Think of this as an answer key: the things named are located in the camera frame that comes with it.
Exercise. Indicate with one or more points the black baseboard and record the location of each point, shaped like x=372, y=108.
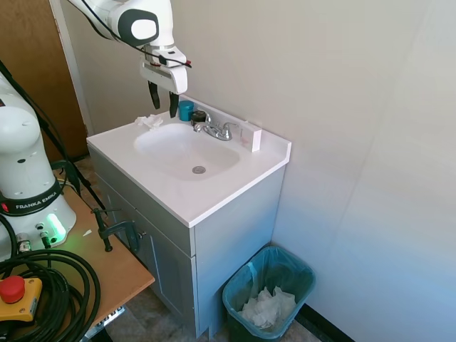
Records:
x=327, y=322

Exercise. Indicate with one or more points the chrome sink drain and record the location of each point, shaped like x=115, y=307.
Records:
x=199, y=170

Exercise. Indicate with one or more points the grey vanity cabinet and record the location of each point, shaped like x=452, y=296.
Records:
x=228, y=256

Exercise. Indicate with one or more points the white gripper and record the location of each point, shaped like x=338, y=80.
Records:
x=171, y=80

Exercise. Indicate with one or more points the brown wooden door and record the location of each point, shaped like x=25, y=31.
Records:
x=32, y=53

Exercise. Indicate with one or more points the teal plastic cup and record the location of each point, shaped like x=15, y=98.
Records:
x=186, y=111

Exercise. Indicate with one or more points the trash bin with teal liner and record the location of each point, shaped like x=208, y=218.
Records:
x=285, y=270

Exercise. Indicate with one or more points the crumpled tissue pile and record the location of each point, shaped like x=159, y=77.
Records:
x=267, y=308

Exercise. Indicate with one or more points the black round jar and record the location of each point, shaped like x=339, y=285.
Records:
x=198, y=117

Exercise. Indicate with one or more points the white tissue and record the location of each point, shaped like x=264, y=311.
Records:
x=150, y=122

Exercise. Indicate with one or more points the white sink countertop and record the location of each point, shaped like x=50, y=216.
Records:
x=156, y=185

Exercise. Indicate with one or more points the yellow emergency stop button box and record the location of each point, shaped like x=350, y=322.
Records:
x=18, y=295

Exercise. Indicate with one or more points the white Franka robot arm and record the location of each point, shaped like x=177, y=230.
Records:
x=21, y=142

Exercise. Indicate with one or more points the white rectangular box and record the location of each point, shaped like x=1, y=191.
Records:
x=256, y=139

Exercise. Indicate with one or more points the white door frame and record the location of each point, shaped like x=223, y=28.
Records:
x=73, y=67

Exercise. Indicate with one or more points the small white paper scrap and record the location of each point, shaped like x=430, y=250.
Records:
x=87, y=233

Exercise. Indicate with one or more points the wooden table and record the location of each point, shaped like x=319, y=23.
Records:
x=117, y=274

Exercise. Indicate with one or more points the chrome sink faucet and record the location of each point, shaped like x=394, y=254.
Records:
x=217, y=131

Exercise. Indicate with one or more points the dark green screw clamp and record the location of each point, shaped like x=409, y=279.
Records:
x=131, y=233
x=60, y=165

